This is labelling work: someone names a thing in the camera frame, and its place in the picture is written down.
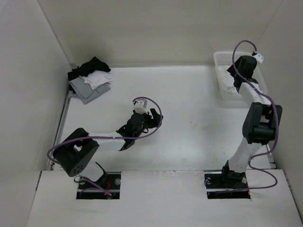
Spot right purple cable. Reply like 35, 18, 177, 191
232, 40, 279, 190

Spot white plastic basket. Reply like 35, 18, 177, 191
214, 51, 267, 102

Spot grey folded tank top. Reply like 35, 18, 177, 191
69, 77, 110, 105

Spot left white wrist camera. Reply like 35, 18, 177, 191
133, 99, 147, 114

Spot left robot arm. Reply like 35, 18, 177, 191
52, 108, 163, 189

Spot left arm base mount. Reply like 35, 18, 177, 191
74, 172, 121, 200

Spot purple cable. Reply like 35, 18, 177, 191
232, 40, 279, 190
46, 96, 164, 197

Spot white tank tops in basket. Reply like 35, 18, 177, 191
218, 65, 237, 94

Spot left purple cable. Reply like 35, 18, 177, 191
46, 96, 164, 197

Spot metal table frame rail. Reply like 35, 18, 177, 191
46, 63, 79, 171

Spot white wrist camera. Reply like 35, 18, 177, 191
133, 99, 147, 114
251, 51, 264, 64

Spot black folded tank top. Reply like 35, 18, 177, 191
68, 57, 111, 81

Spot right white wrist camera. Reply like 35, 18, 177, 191
251, 51, 264, 64

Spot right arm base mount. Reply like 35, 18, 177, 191
204, 172, 250, 199

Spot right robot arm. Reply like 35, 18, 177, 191
219, 55, 282, 189

